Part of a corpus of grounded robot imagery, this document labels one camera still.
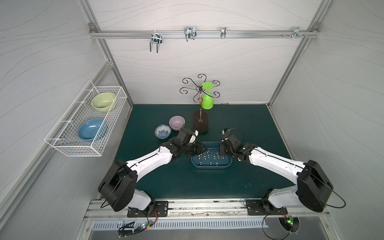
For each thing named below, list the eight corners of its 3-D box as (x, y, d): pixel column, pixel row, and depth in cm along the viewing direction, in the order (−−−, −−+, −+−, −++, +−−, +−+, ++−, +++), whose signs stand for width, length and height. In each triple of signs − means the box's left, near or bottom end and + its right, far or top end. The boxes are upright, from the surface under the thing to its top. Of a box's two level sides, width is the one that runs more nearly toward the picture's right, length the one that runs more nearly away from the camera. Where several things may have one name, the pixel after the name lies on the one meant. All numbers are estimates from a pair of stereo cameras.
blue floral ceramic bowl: (154, 139, 100) (153, 136, 97) (157, 126, 107) (156, 123, 104) (170, 139, 100) (169, 136, 97) (171, 126, 107) (171, 123, 104)
